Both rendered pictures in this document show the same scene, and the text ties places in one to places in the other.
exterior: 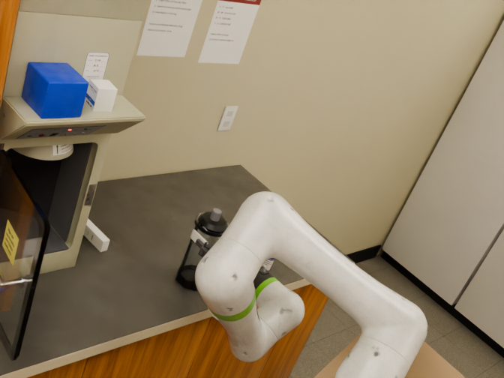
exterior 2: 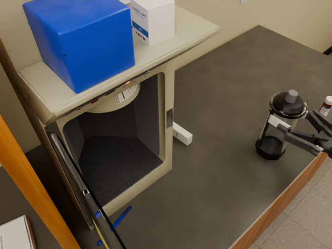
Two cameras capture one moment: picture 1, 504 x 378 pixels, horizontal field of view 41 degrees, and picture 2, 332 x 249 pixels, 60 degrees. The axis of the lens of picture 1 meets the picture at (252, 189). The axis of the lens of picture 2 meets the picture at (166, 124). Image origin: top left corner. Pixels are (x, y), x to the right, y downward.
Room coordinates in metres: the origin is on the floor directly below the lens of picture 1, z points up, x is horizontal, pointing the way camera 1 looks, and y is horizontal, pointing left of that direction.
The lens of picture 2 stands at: (1.04, 0.31, 1.76)
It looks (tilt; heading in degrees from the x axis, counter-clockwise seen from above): 47 degrees down; 11
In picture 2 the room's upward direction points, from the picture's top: straight up
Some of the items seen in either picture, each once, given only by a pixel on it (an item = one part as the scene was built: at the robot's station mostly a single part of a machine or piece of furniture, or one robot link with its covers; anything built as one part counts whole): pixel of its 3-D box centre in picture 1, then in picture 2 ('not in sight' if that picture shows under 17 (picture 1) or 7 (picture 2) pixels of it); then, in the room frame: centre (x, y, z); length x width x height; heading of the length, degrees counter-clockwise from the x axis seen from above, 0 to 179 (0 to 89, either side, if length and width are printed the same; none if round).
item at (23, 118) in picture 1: (73, 125); (130, 71); (1.42, 0.45, 1.46); 0.32 x 0.11 x 0.10; 143
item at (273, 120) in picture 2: (199, 240); (278, 124); (1.69, 0.09, 1.12); 0.07 x 0.01 x 0.03; 53
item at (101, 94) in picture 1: (100, 95); (152, 18); (1.47, 0.42, 1.54); 0.05 x 0.05 x 0.06; 47
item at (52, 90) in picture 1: (55, 90); (82, 36); (1.37, 0.49, 1.56); 0.10 x 0.10 x 0.09; 53
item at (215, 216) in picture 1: (214, 219); (289, 100); (1.74, 0.07, 1.18); 0.09 x 0.09 x 0.07
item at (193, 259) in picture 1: (202, 250); (278, 127); (1.74, 0.07, 1.06); 0.11 x 0.11 x 0.21
